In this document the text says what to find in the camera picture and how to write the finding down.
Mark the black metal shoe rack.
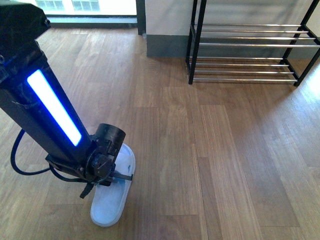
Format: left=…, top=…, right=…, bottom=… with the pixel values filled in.
left=185, top=0, right=320, bottom=86

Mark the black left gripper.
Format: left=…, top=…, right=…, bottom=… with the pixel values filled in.
left=79, top=123, right=133, bottom=199

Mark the black cable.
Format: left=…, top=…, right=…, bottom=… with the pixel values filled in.
left=10, top=129, right=81, bottom=183

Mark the white slipper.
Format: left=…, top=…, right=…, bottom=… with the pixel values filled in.
left=90, top=143, right=136, bottom=227

